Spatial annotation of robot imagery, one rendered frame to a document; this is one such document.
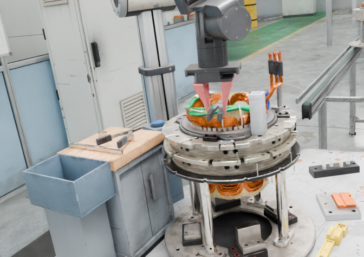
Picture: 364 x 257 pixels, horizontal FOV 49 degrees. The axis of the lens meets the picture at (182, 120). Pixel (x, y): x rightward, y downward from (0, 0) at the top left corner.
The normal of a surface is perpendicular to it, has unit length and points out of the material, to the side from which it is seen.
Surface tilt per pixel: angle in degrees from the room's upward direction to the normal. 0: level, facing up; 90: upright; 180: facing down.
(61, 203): 90
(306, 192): 0
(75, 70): 90
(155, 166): 90
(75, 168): 90
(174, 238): 0
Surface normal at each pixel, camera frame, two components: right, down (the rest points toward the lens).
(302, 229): -0.12, -0.95
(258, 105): -0.41, 0.32
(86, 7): 0.86, 0.04
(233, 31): 0.39, 0.24
